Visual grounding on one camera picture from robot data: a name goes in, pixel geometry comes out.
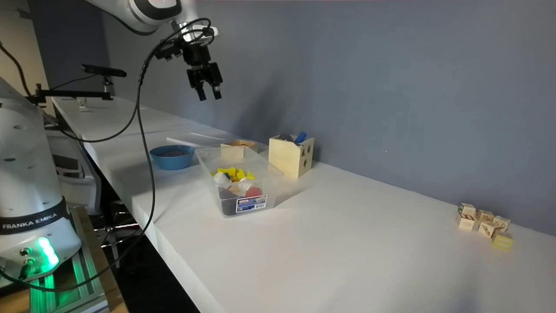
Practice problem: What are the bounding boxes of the wooden shape sorter box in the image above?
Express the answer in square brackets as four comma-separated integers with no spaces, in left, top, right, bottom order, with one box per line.
[267,135,316,182]

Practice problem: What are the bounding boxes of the robot mounting platform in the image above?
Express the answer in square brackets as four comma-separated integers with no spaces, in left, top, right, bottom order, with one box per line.
[0,203,128,313]

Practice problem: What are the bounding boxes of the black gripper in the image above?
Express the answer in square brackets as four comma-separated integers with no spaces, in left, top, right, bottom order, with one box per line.
[182,44,224,103]

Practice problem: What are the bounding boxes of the white control box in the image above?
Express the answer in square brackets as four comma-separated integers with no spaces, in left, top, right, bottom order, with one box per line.
[45,129,102,216]

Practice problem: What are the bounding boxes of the yellow toy piece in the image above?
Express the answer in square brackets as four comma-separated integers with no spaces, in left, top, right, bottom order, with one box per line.
[213,166,257,183]

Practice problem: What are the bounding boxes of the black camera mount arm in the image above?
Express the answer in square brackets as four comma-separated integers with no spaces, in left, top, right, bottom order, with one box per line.
[24,81,116,107]

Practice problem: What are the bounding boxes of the yellowish wooden letter block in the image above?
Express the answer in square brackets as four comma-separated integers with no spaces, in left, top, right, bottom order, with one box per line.
[491,232,516,253]

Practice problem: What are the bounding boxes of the small open wooden box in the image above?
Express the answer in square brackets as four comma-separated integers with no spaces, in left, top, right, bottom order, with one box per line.
[219,138,265,164]

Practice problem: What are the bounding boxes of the clear plastic container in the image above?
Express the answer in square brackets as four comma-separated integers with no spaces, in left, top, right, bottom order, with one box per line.
[196,145,309,218]

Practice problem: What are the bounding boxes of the blue plastic bowl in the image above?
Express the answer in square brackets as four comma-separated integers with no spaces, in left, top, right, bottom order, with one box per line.
[147,145,198,173]

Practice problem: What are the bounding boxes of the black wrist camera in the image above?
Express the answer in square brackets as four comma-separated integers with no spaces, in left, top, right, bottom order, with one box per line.
[154,41,187,62]

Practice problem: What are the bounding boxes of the black stereo camera bar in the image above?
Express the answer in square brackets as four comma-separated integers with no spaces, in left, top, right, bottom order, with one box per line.
[80,63,128,81]

